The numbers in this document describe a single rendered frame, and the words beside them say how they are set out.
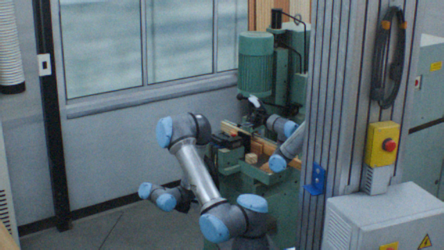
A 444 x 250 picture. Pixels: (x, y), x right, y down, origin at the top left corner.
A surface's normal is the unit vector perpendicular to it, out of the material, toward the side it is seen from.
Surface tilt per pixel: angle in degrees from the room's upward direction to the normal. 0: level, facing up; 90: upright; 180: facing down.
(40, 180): 90
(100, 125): 90
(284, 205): 90
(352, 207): 0
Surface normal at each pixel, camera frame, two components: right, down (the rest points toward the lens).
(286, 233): 0.62, 0.29
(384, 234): 0.36, 0.33
